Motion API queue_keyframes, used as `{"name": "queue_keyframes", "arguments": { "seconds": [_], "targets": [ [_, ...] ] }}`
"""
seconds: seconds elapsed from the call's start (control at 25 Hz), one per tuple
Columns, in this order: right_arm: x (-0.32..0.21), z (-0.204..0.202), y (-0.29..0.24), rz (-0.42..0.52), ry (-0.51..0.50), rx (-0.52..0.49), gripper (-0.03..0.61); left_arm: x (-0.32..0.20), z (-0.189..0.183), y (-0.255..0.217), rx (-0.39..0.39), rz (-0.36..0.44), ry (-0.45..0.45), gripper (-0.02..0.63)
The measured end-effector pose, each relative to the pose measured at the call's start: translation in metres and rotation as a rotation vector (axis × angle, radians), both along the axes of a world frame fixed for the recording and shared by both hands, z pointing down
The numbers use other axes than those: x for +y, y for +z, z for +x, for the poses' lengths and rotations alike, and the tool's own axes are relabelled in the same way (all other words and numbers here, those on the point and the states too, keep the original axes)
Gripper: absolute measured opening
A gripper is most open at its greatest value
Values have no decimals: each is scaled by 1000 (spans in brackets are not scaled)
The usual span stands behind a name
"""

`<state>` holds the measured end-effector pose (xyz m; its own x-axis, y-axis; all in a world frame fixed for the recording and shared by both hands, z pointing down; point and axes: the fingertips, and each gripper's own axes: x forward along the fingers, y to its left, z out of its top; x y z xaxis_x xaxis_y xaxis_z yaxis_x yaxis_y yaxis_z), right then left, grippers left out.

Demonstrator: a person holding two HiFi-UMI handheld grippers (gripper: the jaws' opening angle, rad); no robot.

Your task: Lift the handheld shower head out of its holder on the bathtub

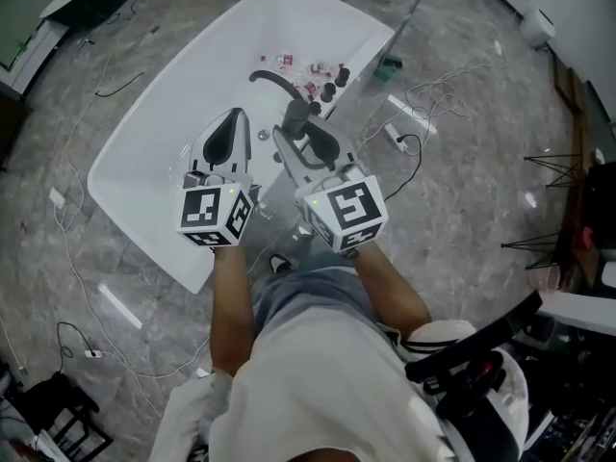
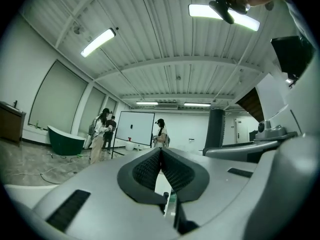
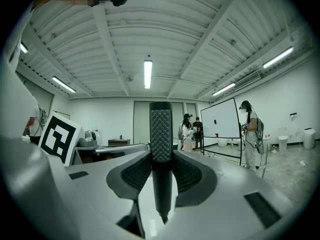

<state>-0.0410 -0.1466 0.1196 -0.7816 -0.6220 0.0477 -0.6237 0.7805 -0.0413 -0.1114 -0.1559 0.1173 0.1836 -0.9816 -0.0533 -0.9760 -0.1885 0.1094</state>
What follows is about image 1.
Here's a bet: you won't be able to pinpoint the black shoulder strap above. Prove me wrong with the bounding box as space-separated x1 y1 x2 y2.
405 290 544 380

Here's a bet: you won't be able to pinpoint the black curved faucet spout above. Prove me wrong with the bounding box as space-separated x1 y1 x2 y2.
248 69 309 103

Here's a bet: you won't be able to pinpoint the long white cable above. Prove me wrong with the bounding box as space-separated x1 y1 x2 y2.
47 64 216 406

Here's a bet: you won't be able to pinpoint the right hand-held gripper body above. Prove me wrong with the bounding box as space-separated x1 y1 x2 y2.
292 157 389 255

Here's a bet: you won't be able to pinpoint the white bathtub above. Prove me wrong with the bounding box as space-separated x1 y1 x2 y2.
87 0 397 295

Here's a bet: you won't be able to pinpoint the black wire table leg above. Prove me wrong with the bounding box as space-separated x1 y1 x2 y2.
500 232 562 271
523 153 584 190

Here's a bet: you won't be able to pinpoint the green box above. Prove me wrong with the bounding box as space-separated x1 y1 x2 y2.
374 55 403 83

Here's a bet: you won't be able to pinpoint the white round appliance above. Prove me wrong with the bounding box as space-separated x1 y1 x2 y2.
521 7 557 50

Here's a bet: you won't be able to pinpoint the pink plastic cup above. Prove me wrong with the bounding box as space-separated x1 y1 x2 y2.
526 263 562 293

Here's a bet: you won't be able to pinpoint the person's left forearm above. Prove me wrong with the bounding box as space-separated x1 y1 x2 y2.
208 244 257 380

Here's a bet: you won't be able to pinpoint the person's blue jeans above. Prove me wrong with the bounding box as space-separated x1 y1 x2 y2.
251 251 382 329

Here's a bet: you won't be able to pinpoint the thin black cable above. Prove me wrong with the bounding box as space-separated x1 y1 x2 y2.
56 321 97 375

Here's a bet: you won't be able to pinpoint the short black cable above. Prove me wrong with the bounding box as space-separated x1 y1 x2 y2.
94 70 146 99

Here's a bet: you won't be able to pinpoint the person's right forearm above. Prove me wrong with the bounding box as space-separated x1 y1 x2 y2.
354 243 432 337

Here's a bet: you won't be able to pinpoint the black power cable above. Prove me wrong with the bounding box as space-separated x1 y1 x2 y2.
383 133 424 202

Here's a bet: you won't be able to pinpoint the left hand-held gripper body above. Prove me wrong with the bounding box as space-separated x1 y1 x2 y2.
175 155 257 249

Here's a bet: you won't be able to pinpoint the dark wooden table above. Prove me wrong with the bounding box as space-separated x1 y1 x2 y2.
552 54 616 291

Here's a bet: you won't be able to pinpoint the black metal stool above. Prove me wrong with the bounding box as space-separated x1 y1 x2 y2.
3 370 116 462

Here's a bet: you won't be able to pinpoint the black handheld shower head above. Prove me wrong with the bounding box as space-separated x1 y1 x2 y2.
282 99 310 138

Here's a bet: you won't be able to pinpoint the tangle of white cables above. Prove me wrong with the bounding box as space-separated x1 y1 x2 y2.
405 40 509 135

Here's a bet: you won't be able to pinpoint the person's white shirt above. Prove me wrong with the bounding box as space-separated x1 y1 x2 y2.
152 305 530 462

